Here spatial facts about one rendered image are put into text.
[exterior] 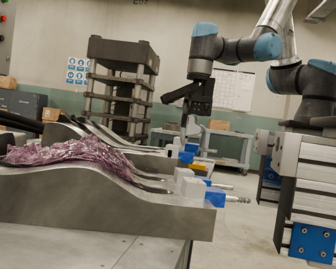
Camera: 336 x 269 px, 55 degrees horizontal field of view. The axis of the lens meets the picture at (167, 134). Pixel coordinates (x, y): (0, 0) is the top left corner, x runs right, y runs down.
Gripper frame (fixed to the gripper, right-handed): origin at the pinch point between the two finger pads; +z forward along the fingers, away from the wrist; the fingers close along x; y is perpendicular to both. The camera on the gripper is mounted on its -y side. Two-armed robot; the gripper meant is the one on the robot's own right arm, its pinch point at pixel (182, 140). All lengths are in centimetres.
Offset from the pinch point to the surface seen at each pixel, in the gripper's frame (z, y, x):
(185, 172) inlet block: 4.5, 5.6, -30.5
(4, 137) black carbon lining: 2, -29, -41
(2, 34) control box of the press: -31, -84, 24
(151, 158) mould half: 4.4, -4.7, -17.7
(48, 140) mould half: 4.2, -33.6, -17.6
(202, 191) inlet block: 5.9, 10.1, -40.4
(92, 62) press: -73, -200, 365
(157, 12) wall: -240, -181, 626
